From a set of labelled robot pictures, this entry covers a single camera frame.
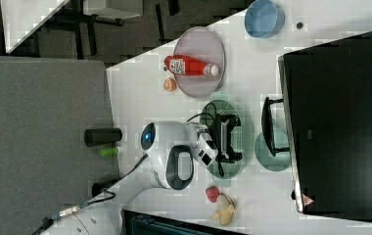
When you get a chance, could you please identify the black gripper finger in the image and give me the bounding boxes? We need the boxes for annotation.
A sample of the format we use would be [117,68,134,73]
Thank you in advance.
[214,113,241,123]
[215,152,243,164]

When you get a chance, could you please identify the blue black tray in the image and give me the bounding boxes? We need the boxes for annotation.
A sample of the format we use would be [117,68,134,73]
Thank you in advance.
[122,210,244,235]

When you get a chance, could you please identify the orange slice toy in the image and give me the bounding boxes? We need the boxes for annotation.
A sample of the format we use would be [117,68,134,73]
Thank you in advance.
[163,77,177,92]

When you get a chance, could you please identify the red toy strawberry near banana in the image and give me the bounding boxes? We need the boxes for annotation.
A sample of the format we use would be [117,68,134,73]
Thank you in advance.
[206,186,219,203]

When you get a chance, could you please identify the red ketchup bottle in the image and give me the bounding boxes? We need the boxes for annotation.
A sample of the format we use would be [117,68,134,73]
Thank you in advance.
[163,55,220,76]

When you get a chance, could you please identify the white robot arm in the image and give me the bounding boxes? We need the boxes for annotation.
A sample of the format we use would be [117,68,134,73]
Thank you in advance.
[33,112,243,235]

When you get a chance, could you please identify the mint green strainer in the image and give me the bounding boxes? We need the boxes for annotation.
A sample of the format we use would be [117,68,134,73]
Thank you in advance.
[200,99,253,187]

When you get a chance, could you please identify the blue bowl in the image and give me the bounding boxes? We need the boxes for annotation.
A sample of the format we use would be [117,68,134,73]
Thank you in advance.
[244,0,285,38]

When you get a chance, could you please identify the grey round plate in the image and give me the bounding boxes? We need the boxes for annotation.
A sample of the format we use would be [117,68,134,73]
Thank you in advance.
[172,26,226,99]

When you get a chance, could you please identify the lime green toy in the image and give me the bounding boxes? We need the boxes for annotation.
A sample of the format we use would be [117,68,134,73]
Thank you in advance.
[100,147,118,158]

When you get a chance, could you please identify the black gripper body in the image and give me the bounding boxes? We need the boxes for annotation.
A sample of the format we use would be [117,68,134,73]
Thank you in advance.
[214,118,235,156]

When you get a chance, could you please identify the silver toaster oven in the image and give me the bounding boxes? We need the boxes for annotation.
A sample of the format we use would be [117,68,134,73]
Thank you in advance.
[278,31,372,222]

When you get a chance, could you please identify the black cylinder on left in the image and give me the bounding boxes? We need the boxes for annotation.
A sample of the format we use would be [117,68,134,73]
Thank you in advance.
[84,128,122,148]

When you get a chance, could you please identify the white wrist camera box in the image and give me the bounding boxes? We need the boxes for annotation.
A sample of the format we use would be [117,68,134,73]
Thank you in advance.
[194,132,218,167]

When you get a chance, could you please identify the yellow toy banana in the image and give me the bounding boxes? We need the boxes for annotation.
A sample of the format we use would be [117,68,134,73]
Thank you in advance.
[211,194,235,226]

